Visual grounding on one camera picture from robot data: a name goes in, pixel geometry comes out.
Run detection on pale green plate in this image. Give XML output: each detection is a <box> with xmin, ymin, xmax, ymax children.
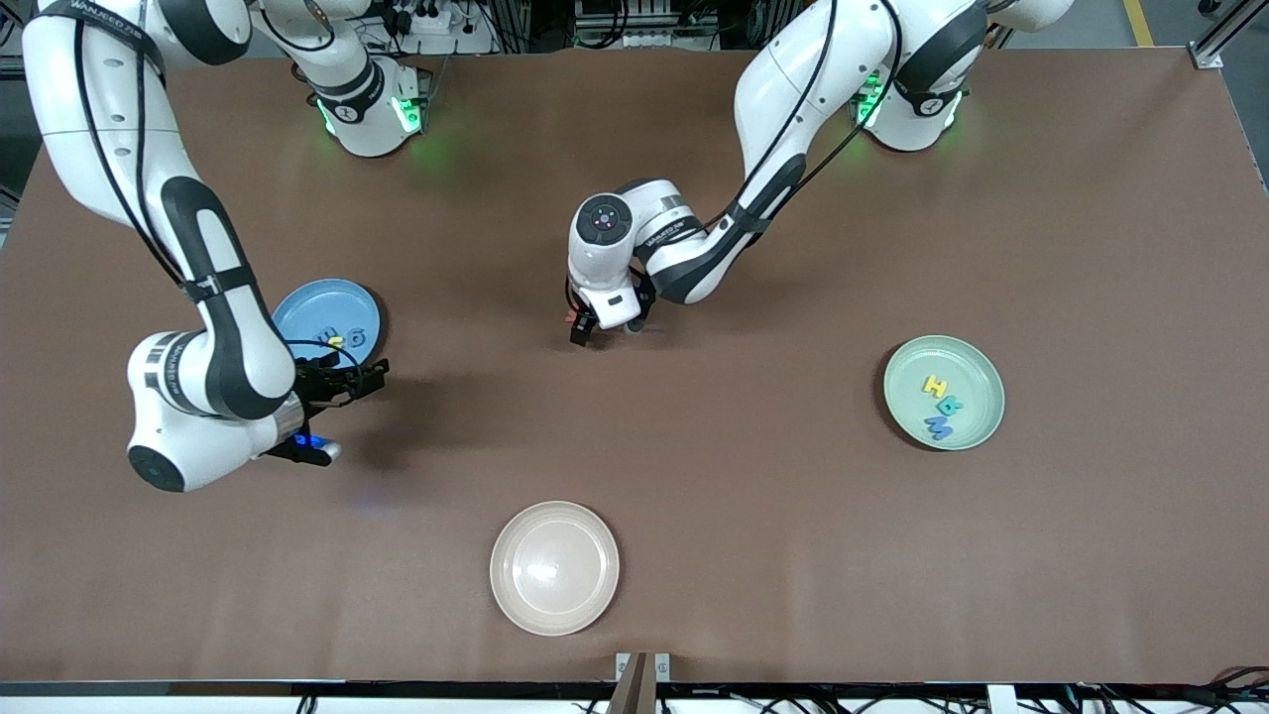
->
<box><xmin>883</xmin><ymin>335</ymin><xmax>1006</xmax><ymax>452</ymax></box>

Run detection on cable bundle under table edge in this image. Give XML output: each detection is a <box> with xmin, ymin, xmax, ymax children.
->
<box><xmin>1071</xmin><ymin>666</ymin><xmax>1269</xmax><ymax>714</ymax></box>

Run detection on black table edge rail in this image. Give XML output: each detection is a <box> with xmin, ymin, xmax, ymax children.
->
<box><xmin>0</xmin><ymin>680</ymin><xmax>1269</xmax><ymax>701</ymax></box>

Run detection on beige plate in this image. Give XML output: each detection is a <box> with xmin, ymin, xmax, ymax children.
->
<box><xmin>490</xmin><ymin>501</ymin><xmax>621</xmax><ymax>637</ymax></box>

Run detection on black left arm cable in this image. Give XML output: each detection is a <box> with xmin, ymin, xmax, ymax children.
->
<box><xmin>699</xmin><ymin>0</ymin><xmax>908</xmax><ymax>234</ymax></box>

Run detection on white power strip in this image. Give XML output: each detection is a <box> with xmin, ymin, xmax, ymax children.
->
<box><xmin>392</xmin><ymin>0</ymin><xmax>459</xmax><ymax>37</ymax></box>

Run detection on blue plate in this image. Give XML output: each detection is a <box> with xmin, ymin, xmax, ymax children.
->
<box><xmin>273</xmin><ymin>278</ymin><xmax>384</xmax><ymax>373</ymax></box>

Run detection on aluminium frame profile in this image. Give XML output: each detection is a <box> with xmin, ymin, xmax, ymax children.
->
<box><xmin>1190</xmin><ymin>0</ymin><xmax>1269</xmax><ymax>70</ymax></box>

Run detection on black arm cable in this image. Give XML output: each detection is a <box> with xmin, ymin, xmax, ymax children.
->
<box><xmin>699</xmin><ymin>0</ymin><xmax>908</xmax><ymax>234</ymax></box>
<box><xmin>74</xmin><ymin>0</ymin><xmax>368</xmax><ymax>393</ymax></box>

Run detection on equipment rack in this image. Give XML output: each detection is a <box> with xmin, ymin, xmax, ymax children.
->
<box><xmin>573</xmin><ymin>0</ymin><xmax>725</xmax><ymax>51</ymax></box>

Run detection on metal table edge bracket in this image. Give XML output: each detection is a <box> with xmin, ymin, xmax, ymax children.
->
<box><xmin>607</xmin><ymin>652</ymin><xmax>672</xmax><ymax>714</ymax></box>

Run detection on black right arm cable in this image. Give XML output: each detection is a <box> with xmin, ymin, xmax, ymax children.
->
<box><xmin>74</xmin><ymin>0</ymin><xmax>368</xmax><ymax>393</ymax></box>

